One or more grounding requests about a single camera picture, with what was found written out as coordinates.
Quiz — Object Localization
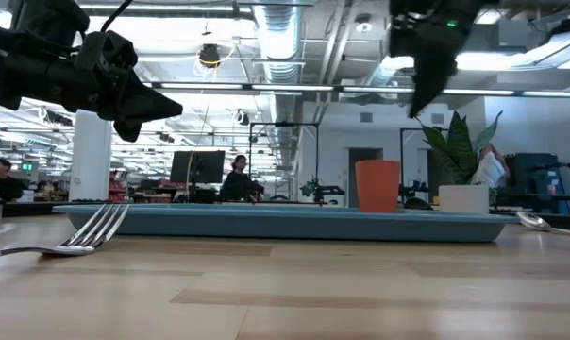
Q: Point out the black metal frame stand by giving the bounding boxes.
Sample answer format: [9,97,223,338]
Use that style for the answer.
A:
[247,121,321,205]
[398,127,450,205]

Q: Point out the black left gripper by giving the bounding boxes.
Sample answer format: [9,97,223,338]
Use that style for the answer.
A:
[0,21,184,143]

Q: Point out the white square column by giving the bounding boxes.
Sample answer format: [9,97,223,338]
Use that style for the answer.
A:
[69,110,113,203]

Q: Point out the black computer monitor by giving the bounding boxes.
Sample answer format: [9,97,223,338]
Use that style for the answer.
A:
[169,150,226,186]

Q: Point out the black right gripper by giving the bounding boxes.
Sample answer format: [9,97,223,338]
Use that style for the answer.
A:
[388,0,484,119]

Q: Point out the blue plastic tray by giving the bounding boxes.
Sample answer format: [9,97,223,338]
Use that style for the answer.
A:
[52,202,520,244]

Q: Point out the red storage bins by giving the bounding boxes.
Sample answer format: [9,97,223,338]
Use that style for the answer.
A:
[107,170,128,203]

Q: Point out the orange plastic cup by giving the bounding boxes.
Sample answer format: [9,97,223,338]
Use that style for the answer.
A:
[355,160,402,213]

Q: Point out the person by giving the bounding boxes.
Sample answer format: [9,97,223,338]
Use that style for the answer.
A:
[0,158,25,203]
[219,154,266,203]
[471,142,511,189]

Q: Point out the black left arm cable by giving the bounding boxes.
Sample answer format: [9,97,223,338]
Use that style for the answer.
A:
[99,0,136,34]

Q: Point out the white plant pot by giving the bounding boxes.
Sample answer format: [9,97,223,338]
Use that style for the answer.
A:
[438,184,491,215]

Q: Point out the green snake plant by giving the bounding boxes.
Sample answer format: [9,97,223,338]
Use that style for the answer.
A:
[415,110,504,186]

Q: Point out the metal fork orange handle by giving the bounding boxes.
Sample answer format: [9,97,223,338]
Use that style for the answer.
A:
[0,203,131,262]

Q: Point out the metal spoon orange handle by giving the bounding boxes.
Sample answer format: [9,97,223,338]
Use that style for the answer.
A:
[515,211,570,239]

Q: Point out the blue machine cabinet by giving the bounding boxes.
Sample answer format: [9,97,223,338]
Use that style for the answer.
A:
[503,152,570,214]

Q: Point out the silver ventilation duct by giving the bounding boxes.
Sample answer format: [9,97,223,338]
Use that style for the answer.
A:
[250,0,306,172]

